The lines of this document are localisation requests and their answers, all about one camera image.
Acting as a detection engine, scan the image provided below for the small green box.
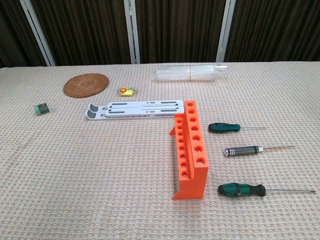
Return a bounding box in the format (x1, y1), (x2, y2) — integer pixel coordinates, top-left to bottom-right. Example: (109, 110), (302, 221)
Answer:
(34, 102), (51, 117)

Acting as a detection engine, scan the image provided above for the clear plastic tube bundle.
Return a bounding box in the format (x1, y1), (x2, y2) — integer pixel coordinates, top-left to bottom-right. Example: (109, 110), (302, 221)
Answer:
(151, 64), (229, 82)

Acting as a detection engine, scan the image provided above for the round woven rattan coaster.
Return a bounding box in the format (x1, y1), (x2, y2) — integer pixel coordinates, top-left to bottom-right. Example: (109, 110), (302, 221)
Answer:
(63, 73), (110, 98)

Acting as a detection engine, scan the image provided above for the beige woven tablecloth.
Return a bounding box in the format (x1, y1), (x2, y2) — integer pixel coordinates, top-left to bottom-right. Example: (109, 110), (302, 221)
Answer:
(0, 61), (320, 240)

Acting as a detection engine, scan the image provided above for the orange screwdriver rack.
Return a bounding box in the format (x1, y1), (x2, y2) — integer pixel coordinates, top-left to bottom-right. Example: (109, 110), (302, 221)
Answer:
(168, 99), (210, 200)

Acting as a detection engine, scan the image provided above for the grey metal partition post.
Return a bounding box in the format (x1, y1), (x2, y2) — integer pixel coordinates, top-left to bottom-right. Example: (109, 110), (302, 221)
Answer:
(123, 0), (141, 65)
(19, 0), (56, 67)
(216, 0), (236, 63)

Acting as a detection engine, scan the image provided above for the white folding laptop stand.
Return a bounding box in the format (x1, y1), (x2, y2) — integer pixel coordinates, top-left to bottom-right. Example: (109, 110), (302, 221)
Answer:
(84, 99), (186, 121)

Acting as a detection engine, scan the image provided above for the large green black screwdriver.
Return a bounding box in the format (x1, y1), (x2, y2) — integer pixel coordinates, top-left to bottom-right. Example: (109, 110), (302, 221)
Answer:
(217, 182), (316, 198)

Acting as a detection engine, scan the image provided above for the yellow lion toy packet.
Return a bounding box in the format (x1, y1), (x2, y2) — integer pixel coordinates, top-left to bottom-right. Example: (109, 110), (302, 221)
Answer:
(116, 85), (140, 97)

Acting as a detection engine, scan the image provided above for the small green black screwdriver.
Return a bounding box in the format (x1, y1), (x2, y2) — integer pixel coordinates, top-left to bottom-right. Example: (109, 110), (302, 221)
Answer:
(208, 122), (267, 134)

